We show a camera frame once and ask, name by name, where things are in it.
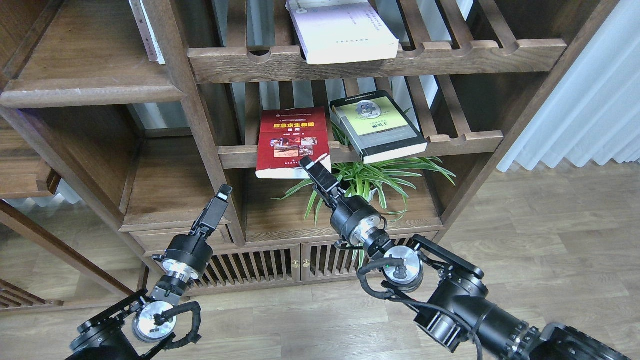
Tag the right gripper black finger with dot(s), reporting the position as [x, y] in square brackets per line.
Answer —
[324, 182]

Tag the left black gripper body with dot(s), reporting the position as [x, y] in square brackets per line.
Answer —
[188, 254]

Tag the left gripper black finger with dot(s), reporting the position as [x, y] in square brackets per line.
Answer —
[211, 216]

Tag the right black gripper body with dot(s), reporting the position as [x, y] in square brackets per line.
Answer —
[356, 221]

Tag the red paperback book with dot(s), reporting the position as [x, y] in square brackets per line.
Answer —
[288, 135]

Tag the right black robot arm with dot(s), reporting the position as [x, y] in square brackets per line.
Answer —
[444, 290]

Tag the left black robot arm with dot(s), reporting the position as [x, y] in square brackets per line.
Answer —
[142, 325]

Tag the white plant pot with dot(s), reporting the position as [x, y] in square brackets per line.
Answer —
[353, 188]

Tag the green spider plant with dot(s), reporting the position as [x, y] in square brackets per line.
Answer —
[391, 176]

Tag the black and green book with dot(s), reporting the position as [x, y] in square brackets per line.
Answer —
[376, 126]

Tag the dark wooden bookshelf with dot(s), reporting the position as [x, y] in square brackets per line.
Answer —
[148, 144]

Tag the white and lilac book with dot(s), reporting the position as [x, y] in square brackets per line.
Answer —
[341, 31]

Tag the upright white book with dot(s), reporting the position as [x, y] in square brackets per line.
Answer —
[148, 36]

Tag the white curtain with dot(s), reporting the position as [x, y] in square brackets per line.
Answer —
[594, 112]

